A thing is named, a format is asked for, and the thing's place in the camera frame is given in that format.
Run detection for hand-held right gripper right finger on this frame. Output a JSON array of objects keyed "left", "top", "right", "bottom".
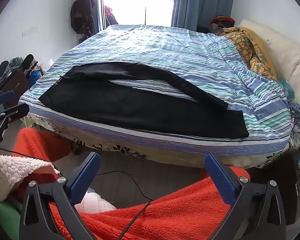
[{"left": 204, "top": 152, "right": 287, "bottom": 240}]

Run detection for orange fluffy blanket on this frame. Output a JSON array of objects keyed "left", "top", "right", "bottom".
[{"left": 11, "top": 127, "right": 252, "bottom": 240}]

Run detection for dark patterned cloth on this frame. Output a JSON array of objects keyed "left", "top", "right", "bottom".
[{"left": 289, "top": 102, "right": 300, "bottom": 142}]

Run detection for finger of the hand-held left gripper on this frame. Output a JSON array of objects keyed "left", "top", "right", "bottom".
[
  {"left": 0, "top": 90, "right": 15, "bottom": 112},
  {"left": 0, "top": 103, "right": 30, "bottom": 130}
]

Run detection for striped bed cover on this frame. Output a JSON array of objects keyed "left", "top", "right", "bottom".
[{"left": 19, "top": 24, "right": 292, "bottom": 159}]

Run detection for dark brown board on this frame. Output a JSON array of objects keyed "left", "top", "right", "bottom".
[{"left": 0, "top": 67, "right": 31, "bottom": 99}]

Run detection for red and black clothes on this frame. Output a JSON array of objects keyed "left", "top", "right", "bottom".
[{"left": 210, "top": 16, "right": 237, "bottom": 30}]

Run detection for leaf print bed sheet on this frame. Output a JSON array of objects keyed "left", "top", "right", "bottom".
[{"left": 25, "top": 114, "right": 299, "bottom": 168}]

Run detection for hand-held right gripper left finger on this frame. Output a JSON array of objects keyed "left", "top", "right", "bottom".
[{"left": 19, "top": 152, "right": 101, "bottom": 240}]

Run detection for pile of clothes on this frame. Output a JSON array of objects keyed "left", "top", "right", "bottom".
[{"left": 0, "top": 54, "right": 44, "bottom": 98}]

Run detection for black pants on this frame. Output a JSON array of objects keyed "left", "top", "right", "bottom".
[{"left": 38, "top": 61, "right": 250, "bottom": 139}]

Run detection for white slipper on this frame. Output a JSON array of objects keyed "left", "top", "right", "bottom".
[{"left": 74, "top": 187, "right": 118, "bottom": 213}]

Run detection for black cable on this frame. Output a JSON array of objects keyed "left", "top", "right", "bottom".
[
  {"left": 96, "top": 171, "right": 154, "bottom": 240},
  {"left": 0, "top": 145, "right": 64, "bottom": 178}
]

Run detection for blue curtain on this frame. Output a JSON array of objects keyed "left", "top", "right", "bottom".
[{"left": 171, "top": 0, "right": 234, "bottom": 32}]

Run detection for green garment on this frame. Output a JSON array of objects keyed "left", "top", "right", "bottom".
[{"left": 0, "top": 199, "right": 23, "bottom": 240}]

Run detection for red cloth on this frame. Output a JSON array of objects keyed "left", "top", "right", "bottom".
[{"left": 104, "top": 4, "right": 118, "bottom": 25}]

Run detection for dark hanging clothes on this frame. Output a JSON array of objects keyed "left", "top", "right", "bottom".
[{"left": 70, "top": 0, "right": 96, "bottom": 41}]

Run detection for yellow floral quilt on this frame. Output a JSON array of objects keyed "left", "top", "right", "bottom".
[{"left": 220, "top": 26, "right": 278, "bottom": 80}]

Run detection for bright window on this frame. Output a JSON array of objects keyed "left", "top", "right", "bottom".
[{"left": 100, "top": 0, "right": 178, "bottom": 27}]

